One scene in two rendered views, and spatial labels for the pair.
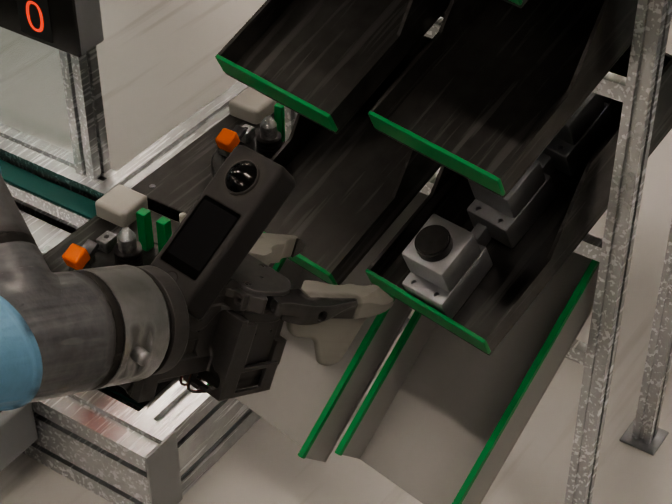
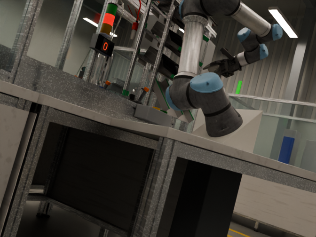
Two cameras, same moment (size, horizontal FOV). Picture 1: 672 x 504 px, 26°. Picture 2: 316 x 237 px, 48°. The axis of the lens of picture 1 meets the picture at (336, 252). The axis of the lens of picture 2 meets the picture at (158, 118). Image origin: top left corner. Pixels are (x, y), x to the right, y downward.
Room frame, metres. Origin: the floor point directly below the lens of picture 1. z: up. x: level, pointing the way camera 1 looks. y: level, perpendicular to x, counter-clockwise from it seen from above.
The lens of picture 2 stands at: (1.12, 2.04, 0.80)
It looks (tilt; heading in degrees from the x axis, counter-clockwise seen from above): 5 degrees up; 268
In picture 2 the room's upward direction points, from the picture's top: 15 degrees clockwise
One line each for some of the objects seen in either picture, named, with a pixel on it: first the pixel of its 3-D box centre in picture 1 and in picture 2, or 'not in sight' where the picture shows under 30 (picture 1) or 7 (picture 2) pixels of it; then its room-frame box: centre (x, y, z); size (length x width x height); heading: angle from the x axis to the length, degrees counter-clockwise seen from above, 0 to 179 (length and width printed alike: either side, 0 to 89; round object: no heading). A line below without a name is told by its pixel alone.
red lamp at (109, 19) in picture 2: not in sight; (108, 19); (1.41, 0.31, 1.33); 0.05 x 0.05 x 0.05
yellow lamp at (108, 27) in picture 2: not in sight; (106, 29); (1.41, 0.31, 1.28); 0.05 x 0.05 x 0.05
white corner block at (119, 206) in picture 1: (122, 211); not in sight; (1.35, 0.25, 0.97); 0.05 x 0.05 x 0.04; 56
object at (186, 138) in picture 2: not in sight; (210, 150); (0.82, 0.55, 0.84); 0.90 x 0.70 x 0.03; 28
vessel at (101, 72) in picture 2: not in sight; (103, 63); (1.54, -0.72, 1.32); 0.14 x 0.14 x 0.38
